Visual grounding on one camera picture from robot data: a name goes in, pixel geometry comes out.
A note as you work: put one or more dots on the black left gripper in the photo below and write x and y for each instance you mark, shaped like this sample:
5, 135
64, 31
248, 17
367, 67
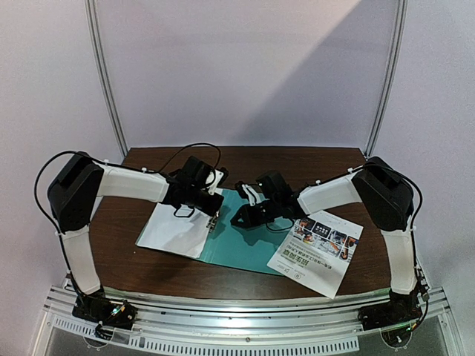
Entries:
215, 204

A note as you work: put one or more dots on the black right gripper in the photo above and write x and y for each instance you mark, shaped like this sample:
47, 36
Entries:
256, 209

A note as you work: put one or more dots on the metal folder clip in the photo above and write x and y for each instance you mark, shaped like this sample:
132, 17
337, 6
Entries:
211, 224

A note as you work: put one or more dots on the white printed text sheets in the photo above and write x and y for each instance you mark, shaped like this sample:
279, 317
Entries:
185, 236

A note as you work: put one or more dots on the teal file folder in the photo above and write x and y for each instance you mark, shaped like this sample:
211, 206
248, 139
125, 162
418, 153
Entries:
244, 249

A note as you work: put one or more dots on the colourful printed brochure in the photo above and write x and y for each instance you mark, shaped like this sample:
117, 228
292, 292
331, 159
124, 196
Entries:
317, 252

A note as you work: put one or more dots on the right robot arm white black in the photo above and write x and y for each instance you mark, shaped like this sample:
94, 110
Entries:
387, 196

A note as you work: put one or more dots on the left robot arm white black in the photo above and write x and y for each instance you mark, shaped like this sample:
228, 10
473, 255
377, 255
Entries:
73, 192

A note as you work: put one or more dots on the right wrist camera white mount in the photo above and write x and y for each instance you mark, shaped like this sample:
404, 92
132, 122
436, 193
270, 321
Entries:
247, 192

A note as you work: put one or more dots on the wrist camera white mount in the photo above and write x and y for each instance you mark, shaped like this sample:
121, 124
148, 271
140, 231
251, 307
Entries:
215, 178
247, 192

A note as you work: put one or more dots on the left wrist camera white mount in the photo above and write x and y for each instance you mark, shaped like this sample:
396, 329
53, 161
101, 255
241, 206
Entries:
215, 178

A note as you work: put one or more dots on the aluminium front rail frame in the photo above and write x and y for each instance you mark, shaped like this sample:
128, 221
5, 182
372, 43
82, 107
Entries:
168, 325

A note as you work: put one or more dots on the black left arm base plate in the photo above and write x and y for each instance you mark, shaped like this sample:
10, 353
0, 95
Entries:
114, 313

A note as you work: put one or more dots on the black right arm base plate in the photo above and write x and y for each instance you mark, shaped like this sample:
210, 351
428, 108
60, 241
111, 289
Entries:
400, 310

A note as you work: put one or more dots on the left aluminium wall post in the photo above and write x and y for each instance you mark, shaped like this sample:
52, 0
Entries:
104, 78

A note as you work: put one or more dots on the aluminium wall post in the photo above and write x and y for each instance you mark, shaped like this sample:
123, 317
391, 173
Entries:
389, 75
104, 78

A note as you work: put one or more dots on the right aluminium wall post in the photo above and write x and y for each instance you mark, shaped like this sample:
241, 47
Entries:
389, 75

